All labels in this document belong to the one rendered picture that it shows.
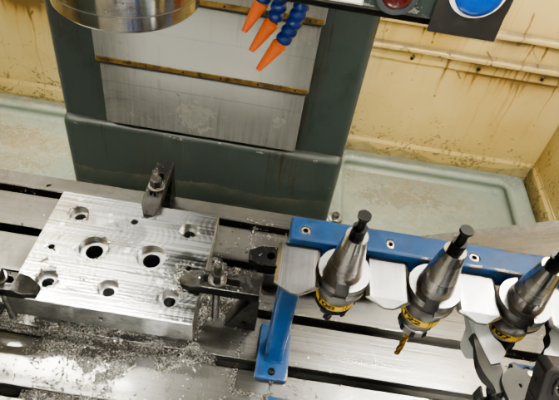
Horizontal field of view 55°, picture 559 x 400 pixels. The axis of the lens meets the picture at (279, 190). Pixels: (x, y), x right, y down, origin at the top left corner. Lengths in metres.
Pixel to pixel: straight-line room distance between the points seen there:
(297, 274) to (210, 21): 0.63
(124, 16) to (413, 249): 0.43
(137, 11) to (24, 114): 1.40
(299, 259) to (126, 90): 0.73
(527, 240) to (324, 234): 0.87
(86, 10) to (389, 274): 0.44
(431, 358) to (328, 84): 0.60
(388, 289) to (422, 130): 1.13
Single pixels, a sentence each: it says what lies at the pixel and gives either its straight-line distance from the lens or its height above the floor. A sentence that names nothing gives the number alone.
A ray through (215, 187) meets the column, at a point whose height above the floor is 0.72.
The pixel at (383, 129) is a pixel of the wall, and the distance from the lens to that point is 1.73.
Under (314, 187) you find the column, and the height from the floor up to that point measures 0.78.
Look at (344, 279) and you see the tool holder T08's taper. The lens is 0.63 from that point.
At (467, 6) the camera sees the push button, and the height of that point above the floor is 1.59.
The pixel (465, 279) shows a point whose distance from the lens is 0.71.
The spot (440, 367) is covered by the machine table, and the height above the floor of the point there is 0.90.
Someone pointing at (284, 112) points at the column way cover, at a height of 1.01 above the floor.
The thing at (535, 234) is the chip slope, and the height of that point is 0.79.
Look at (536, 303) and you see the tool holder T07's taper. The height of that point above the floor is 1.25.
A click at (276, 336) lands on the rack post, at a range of 0.86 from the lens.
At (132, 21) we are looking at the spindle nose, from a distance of 0.56.
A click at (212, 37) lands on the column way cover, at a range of 1.13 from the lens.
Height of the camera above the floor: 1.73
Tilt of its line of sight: 45 degrees down
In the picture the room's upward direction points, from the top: 10 degrees clockwise
